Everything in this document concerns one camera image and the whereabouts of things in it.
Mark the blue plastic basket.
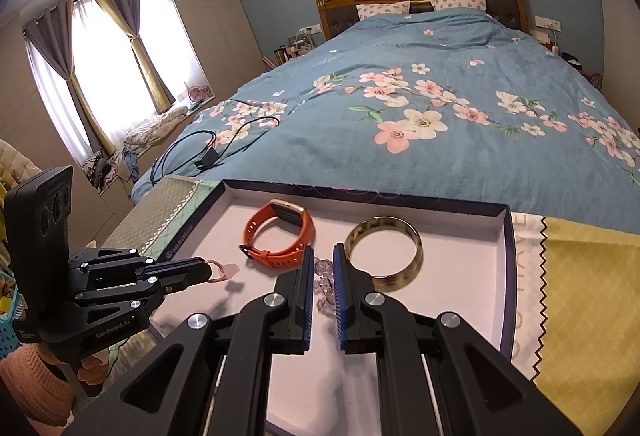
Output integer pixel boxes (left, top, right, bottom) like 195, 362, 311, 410
0, 266, 27, 362

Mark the pile of clothes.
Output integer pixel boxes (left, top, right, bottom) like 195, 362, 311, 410
82, 147, 139, 193

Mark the grey and yellow curtain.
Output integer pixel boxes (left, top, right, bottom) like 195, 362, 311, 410
92, 0, 177, 114
22, 0, 117, 167

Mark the yellow and white cloth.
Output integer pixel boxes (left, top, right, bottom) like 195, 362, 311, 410
509, 211, 640, 436

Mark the person's left hand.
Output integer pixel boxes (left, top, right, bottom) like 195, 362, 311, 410
74, 351, 109, 398

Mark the clear crystal bead bracelet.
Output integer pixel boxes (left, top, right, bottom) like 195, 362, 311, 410
312, 256, 342, 317

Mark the blue floral quilt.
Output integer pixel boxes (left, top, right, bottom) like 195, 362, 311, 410
131, 8, 640, 249

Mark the person's left forearm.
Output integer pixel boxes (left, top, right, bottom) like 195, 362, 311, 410
0, 343, 77, 428

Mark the orange smartwatch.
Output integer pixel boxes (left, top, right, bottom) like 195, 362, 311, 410
241, 198, 316, 269

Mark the folded cream blanket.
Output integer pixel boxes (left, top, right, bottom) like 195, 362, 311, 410
122, 108, 189, 150

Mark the tortoiseshell bangle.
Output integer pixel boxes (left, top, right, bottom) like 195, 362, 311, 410
345, 217, 425, 293

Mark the spotted white pillow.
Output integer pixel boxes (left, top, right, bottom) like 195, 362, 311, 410
356, 2, 412, 21
429, 0, 488, 14

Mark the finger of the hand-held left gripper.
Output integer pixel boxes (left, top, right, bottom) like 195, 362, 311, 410
75, 271, 213, 313
70, 249, 215, 279

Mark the white shallow tray box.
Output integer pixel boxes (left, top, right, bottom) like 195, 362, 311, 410
152, 179, 517, 436

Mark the pink stone ring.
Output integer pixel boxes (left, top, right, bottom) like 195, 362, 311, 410
207, 260, 242, 285

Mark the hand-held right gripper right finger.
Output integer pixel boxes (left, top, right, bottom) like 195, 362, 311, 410
332, 243, 583, 436

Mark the green patterned mat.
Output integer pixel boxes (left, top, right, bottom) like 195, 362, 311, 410
102, 176, 227, 367

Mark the small pink fan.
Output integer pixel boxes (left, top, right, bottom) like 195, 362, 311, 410
186, 84, 213, 107

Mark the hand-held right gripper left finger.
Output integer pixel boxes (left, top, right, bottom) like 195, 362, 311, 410
65, 243, 316, 436

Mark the cluttered bedside table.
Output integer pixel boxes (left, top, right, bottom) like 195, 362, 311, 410
272, 23, 326, 66

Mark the black charger cable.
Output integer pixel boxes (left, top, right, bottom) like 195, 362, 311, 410
149, 100, 287, 183

